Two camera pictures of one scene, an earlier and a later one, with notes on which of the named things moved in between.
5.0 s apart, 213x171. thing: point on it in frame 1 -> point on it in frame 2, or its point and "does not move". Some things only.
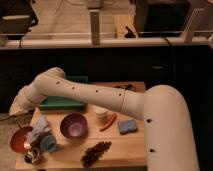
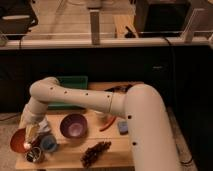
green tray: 57,103 does not move
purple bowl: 74,125 does not move
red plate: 17,141 does not move
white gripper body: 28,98 -> 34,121
